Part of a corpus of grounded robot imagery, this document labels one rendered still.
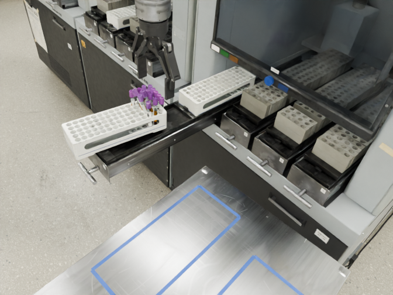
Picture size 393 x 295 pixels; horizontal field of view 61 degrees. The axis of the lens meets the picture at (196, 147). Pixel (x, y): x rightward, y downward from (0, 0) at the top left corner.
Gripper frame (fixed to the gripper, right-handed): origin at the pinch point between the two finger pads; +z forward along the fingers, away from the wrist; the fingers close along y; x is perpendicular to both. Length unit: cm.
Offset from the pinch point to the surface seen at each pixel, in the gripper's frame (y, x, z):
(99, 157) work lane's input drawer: 1.7, -22.2, 15.8
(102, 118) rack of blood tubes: -5.4, -15.8, 8.9
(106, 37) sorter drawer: -71, 22, 20
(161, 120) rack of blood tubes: 4.2, -1.0, 10.7
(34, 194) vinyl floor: -70, -34, 96
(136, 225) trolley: 28.9, -27.2, 14.0
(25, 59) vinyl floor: -213, 17, 96
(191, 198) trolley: 31.0, -11.5, 14.2
